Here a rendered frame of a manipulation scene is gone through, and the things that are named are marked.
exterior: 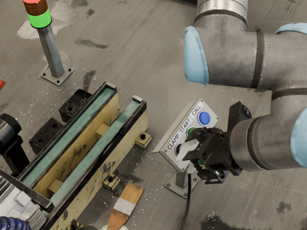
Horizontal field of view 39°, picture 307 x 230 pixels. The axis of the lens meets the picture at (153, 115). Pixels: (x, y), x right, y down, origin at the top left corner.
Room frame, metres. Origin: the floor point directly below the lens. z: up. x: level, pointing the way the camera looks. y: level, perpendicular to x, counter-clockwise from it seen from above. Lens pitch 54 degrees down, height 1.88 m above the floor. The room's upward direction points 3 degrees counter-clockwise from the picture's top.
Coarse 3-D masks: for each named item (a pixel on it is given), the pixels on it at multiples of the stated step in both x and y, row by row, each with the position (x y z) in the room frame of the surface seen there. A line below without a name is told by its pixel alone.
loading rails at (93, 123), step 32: (96, 96) 0.76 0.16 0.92; (64, 128) 0.65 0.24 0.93; (96, 128) 0.70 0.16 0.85; (128, 128) 0.66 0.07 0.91; (32, 160) 0.56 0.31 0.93; (64, 160) 0.59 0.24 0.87; (96, 160) 0.55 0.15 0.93; (64, 192) 0.47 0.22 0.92; (96, 192) 0.52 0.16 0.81; (64, 224) 0.42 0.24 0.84
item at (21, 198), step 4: (20, 192) 0.39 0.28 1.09; (24, 192) 0.39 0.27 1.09; (16, 196) 0.38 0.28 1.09; (20, 196) 0.38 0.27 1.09; (24, 196) 0.38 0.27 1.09; (28, 196) 0.39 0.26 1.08; (16, 200) 0.37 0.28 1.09; (20, 200) 0.38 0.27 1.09; (24, 200) 0.38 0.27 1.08; (28, 200) 0.38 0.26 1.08; (20, 204) 0.37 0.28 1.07; (24, 204) 0.37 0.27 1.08
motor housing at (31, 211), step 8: (0, 176) 0.42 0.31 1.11; (0, 184) 0.40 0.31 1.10; (8, 184) 0.41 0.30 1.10; (0, 192) 0.39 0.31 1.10; (8, 192) 0.39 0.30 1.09; (16, 192) 0.40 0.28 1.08; (0, 200) 0.37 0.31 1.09; (8, 200) 0.38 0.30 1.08; (0, 208) 0.36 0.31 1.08; (8, 208) 0.36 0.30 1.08; (16, 208) 0.37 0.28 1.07; (24, 208) 0.37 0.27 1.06; (32, 208) 0.37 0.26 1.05; (32, 216) 0.36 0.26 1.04; (40, 216) 0.37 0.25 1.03; (32, 224) 0.35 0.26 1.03; (40, 224) 0.36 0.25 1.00
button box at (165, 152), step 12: (192, 108) 0.58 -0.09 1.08; (204, 108) 0.59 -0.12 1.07; (180, 120) 0.56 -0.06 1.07; (192, 120) 0.56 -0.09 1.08; (216, 120) 0.57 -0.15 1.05; (168, 132) 0.54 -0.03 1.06; (180, 132) 0.52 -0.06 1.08; (168, 144) 0.49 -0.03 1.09; (156, 156) 0.48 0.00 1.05; (168, 156) 0.47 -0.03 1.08; (168, 168) 0.46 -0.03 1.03; (180, 168) 0.45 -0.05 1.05
